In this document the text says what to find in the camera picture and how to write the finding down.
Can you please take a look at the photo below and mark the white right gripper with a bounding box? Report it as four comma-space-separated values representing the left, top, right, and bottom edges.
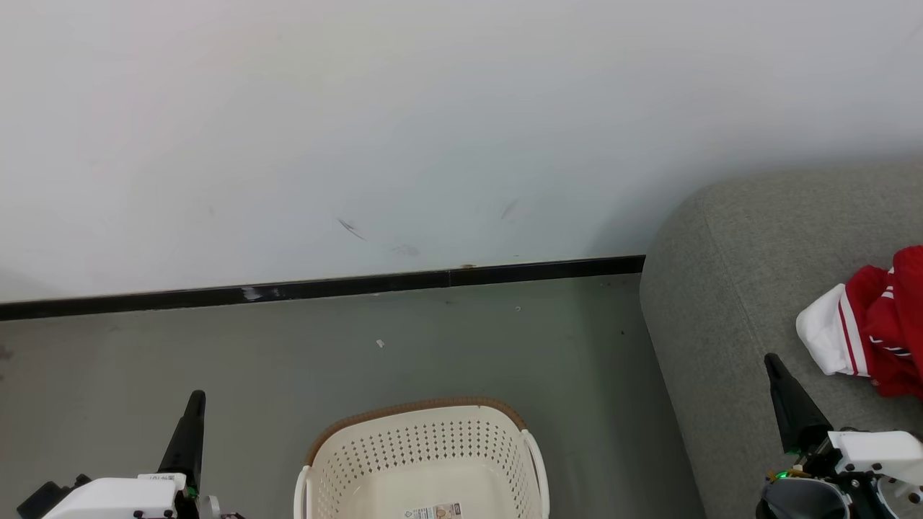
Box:
764, 352, 923, 519

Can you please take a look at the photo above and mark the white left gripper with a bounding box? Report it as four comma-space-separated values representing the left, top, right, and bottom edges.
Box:
42, 390, 243, 519

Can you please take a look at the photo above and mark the red jersey shirt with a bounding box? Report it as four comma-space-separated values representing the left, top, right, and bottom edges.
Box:
844, 245, 923, 399

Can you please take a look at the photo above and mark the grey fabric sofa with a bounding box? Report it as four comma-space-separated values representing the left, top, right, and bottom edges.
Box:
639, 160, 923, 519

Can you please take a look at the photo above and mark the black baseboard strip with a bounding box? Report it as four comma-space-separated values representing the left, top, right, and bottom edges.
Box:
0, 254, 647, 321

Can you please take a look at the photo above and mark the white laundry basket brown rim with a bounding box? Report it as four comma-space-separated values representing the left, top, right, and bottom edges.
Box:
293, 396, 551, 519

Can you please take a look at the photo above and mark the printed label sticker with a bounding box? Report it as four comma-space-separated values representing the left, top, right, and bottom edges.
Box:
403, 502, 463, 519

